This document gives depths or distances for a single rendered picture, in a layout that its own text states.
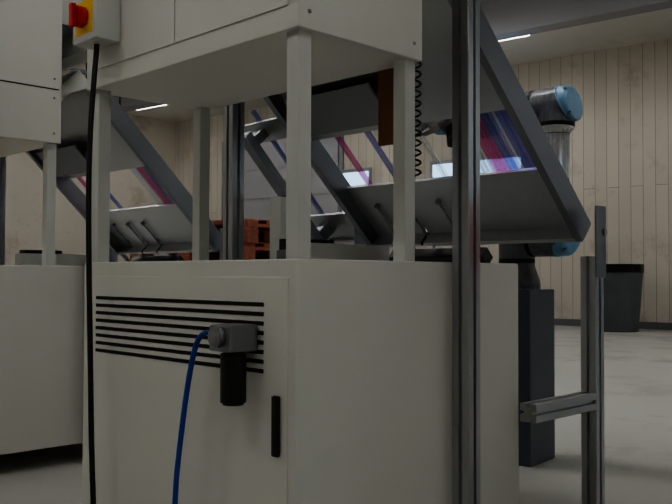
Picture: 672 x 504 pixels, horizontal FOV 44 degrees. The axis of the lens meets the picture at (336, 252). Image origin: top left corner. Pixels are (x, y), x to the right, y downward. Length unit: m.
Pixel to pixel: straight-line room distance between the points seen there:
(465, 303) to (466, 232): 0.14
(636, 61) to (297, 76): 9.14
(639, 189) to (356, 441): 8.86
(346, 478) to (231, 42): 0.79
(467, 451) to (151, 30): 1.04
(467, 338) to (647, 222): 8.54
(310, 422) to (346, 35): 0.66
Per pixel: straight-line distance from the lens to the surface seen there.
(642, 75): 10.38
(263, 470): 1.46
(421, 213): 2.34
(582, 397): 2.03
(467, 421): 1.67
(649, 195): 10.15
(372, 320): 1.49
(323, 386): 1.42
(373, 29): 1.56
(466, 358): 1.65
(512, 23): 8.37
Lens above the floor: 0.59
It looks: 2 degrees up
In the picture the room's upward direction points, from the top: straight up
